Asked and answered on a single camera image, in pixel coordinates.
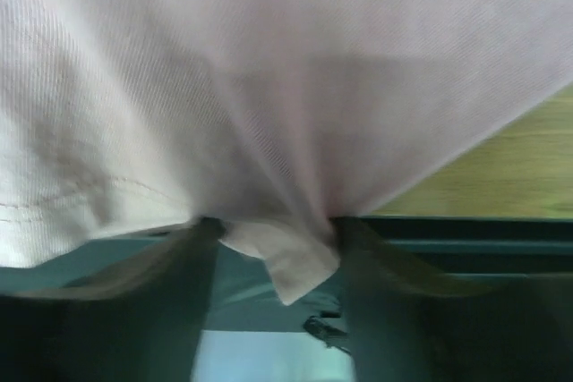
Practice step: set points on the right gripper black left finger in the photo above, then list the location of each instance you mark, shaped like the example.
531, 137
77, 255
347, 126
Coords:
139, 319

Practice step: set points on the dusty pink printed t-shirt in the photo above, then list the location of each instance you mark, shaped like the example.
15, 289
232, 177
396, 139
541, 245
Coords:
274, 116

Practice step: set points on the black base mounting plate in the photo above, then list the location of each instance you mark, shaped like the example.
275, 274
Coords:
243, 298

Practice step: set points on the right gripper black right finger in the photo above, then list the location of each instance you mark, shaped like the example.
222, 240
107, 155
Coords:
409, 320

